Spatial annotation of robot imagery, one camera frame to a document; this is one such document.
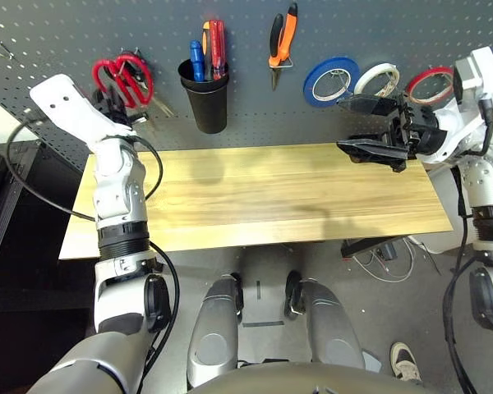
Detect white side tabletop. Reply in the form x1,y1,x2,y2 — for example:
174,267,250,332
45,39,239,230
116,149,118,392
0,92,42,145

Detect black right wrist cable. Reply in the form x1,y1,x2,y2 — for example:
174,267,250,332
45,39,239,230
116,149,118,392
478,96,493,157

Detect blue handled screwdriver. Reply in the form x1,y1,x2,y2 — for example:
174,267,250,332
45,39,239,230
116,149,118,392
189,39,205,82

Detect black handled scissors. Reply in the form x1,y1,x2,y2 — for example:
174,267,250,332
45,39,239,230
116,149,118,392
121,48,177,119

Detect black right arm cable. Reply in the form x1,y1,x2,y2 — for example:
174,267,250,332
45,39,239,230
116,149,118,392
442,167,484,394

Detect white bystander shoe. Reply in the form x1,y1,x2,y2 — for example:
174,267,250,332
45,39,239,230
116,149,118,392
389,342,422,383

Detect black plastic cup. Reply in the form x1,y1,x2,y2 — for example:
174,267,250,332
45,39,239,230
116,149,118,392
177,58,230,135

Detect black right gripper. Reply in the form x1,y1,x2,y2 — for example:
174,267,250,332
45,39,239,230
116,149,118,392
336,93,449,173

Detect white floor cables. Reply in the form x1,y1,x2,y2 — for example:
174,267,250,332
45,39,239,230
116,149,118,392
352,237,440,284

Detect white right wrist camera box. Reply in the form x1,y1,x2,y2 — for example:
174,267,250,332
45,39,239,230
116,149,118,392
429,46,493,165

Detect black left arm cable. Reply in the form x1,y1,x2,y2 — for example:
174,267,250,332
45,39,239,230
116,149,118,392
141,241,181,381

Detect blue tape roll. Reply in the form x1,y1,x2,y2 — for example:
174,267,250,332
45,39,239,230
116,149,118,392
302,56,361,109

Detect silver robot leg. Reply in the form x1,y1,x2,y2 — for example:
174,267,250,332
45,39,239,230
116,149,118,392
187,274,244,389
285,269,365,369

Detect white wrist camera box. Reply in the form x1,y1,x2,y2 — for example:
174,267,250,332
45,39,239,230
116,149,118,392
429,46,493,165
29,73,137,151

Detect red handled scissors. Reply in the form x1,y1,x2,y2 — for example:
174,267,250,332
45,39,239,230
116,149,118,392
91,54,155,110

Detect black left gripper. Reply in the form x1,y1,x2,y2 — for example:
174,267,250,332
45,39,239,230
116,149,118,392
93,88,131,124

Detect silver left robot leg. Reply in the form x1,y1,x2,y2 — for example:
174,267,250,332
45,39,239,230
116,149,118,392
187,274,244,389

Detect grey square floor piece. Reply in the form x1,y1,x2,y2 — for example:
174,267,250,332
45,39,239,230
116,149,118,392
361,348,383,373

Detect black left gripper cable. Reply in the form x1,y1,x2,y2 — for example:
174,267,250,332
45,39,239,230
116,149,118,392
129,135,165,202

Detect white tape roll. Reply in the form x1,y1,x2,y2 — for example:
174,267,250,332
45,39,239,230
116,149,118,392
352,62,401,98

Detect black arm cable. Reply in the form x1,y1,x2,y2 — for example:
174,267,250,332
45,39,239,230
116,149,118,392
442,167,484,394
141,241,181,381

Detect dark grey perforated pegboard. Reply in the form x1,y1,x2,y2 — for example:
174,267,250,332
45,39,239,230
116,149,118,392
0,0,493,169

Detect red handled screwdriver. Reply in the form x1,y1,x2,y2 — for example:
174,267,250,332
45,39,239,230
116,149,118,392
208,19,228,81

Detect silver right robot leg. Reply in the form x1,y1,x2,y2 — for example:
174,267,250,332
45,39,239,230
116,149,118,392
285,269,365,369

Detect orange black screwdriver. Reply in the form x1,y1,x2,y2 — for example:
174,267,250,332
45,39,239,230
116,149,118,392
200,21,213,81

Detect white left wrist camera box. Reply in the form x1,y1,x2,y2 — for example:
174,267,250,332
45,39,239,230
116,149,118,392
29,73,137,151

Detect grey robot torso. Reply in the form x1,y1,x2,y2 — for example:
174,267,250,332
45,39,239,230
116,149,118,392
187,360,428,394

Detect black left camera cable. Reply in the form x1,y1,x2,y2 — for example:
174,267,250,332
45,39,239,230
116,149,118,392
6,118,98,222

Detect orange black pliers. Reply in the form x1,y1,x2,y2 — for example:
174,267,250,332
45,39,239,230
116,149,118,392
268,2,299,92

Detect black table leg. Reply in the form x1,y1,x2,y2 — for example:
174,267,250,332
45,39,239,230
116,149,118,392
340,236,408,259

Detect red tape ring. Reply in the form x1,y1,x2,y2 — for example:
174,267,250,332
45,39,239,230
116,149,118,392
406,66,455,106

